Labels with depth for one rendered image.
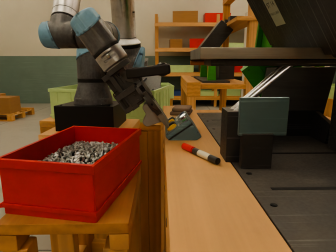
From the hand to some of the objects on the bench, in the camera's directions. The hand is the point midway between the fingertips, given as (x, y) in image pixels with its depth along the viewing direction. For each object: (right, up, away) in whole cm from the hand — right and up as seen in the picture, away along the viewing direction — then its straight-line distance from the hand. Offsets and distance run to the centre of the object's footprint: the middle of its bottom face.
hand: (167, 122), depth 80 cm
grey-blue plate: (+18, -9, -21) cm, 29 cm away
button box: (+4, -7, +7) cm, 10 cm away
